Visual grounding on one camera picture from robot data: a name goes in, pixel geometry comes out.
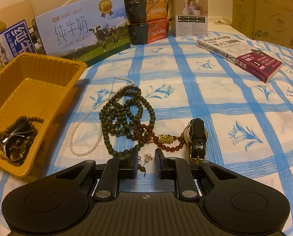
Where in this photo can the black smart band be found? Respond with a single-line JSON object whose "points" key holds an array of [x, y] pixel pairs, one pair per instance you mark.
{"points": [[18, 127]]}

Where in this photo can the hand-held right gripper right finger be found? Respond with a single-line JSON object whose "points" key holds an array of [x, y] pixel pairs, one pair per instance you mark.
{"points": [[157, 163]]}

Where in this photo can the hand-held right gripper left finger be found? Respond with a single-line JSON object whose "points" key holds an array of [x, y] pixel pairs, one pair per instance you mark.
{"points": [[134, 163]]}

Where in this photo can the blue checked tablecloth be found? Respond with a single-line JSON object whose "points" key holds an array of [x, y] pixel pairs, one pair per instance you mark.
{"points": [[234, 98]]}

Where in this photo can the white and maroon book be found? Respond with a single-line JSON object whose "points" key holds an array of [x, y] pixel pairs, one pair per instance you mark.
{"points": [[247, 56]]}

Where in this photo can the large open cardboard box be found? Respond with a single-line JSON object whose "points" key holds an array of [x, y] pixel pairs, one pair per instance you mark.
{"points": [[266, 17]]}

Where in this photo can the yellow plastic tray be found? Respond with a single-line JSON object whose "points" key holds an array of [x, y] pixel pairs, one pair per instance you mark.
{"points": [[38, 91]]}

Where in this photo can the small white product box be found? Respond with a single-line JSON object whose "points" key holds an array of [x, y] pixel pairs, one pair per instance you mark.
{"points": [[189, 17]]}

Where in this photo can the red label instant food bowl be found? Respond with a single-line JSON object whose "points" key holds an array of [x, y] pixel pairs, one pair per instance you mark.
{"points": [[151, 32]]}

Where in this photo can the dark blue milk carton box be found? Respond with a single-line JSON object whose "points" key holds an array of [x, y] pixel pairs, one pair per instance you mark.
{"points": [[14, 39]]}

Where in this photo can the pearl earring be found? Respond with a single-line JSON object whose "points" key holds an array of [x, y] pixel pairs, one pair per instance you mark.
{"points": [[149, 155]]}

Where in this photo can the light blue milk carton box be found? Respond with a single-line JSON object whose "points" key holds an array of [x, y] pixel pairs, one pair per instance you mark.
{"points": [[75, 29]]}

